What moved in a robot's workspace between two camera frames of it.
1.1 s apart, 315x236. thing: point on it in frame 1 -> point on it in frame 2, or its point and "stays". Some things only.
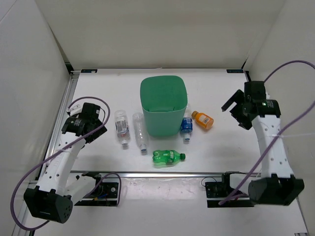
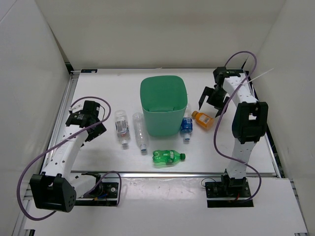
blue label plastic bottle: x=187 y=125 stays
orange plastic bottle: x=203 y=119 stays
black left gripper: x=97 y=133 stays
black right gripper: x=238 y=98 -> x=220 y=105
